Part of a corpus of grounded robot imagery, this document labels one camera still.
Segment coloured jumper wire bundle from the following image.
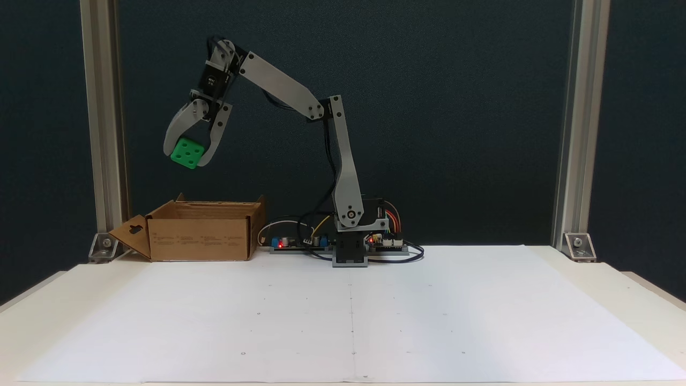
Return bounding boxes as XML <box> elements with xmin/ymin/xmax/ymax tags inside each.
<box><xmin>383</xmin><ymin>199</ymin><xmax>402</xmax><ymax>236</ymax></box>

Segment black arm servo cable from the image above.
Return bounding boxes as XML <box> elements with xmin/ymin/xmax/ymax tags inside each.
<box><xmin>263</xmin><ymin>90</ymin><xmax>341</xmax><ymax>231</ymax></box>

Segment green die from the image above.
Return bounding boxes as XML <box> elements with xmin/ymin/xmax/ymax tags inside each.
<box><xmin>170</xmin><ymin>137</ymin><xmax>206</xmax><ymax>170</ymax></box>

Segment white paper sheet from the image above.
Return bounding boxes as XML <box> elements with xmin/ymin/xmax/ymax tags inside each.
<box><xmin>16</xmin><ymin>244</ymin><xmax>686</xmax><ymax>384</ymax></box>

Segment aluminium profile post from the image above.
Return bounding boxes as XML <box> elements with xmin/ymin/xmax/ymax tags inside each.
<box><xmin>552</xmin><ymin>0</ymin><xmax>612</xmax><ymax>253</ymax></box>
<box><xmin>80</xmin><ymin>0</ymin><xmax>130</xmax><ymax>253</ymax></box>

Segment metal corner bracket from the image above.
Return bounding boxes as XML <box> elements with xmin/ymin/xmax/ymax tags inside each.
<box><xmin>88</xmin><ymin>232</ymin><xmax>120</xmax><ymax>263</ymax></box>
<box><xmin>564</xmin><ymin>232</ymin><xmax>597</xmax><ymax>263</ymax></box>

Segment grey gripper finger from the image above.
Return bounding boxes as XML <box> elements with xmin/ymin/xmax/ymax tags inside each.
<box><xmin>163</xmin><ymin>98</ymin><xmax>208</xmax><ymax>159</ymax></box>
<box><xmin>197</xmin><ymin>103</ymin><xmax>233</xmax><ymax>168</ymax></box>

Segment brown cardboard box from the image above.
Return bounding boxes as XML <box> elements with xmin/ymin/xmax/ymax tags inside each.
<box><xmin>109</xmin><ymin>193</ymin><xmax>267</xmax><ymax>262</ymax></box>

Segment circuit board with blue parts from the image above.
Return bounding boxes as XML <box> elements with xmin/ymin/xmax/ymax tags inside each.
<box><xmin>268</xmin><ymin>233</ymin><xmax>335</xmax><ymax>254</ymax></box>

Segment light grey USB cable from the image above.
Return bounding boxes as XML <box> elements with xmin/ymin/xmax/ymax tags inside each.
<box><xmin>258</xmin><ymin>219</ymin><xmax>310</xmax><ymax>247</ymax></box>

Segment circuit board with white connectors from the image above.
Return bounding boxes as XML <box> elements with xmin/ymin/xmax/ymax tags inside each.
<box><xmin>367</xmin><ymin>233</ymin><xmax>409</xmax><ymax>254</ymax></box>

